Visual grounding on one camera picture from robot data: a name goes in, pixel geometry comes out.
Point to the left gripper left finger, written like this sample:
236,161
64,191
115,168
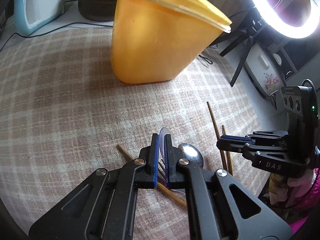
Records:
148,175

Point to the plaid beige table cloth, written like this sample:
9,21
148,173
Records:
63,112

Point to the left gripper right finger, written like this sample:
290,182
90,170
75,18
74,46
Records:
174,178

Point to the ring light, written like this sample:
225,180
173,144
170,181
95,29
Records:
292,18

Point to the light blue electric kettle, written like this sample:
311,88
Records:
30,15

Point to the yellow lidded black pot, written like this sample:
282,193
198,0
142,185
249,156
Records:
100,0

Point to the metal spoon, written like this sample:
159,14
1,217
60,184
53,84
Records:
192,153

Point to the red tipped wooden chopstick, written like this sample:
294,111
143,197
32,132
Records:
160,187

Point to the white floral rice cooker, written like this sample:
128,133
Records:
264,70

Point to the short wooden chopstick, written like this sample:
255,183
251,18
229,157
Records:
228,155

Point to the yellow plastic utensil bin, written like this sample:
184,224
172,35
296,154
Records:
154,40

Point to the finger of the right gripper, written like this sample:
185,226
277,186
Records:
233,143

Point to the metal fork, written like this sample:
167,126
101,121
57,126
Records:
161,169

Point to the thin wooden chopstick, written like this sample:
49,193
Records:
222,155

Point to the clear plastic spoon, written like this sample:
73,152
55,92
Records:
163,132

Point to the black tripod stand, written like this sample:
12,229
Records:
246,32

